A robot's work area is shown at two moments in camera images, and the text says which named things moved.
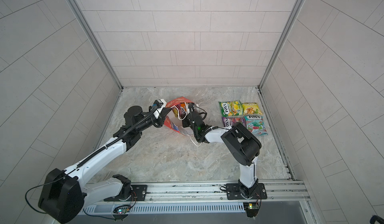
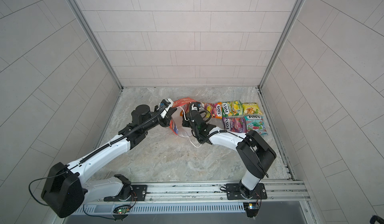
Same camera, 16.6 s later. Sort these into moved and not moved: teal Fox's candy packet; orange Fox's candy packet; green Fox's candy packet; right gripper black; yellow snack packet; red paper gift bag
Moved: orange Fox's candy packet; red paper gift bag
Not moved: green Fox's candy packet; right gripper black; teal Fox's candy packet; yellow snack packet
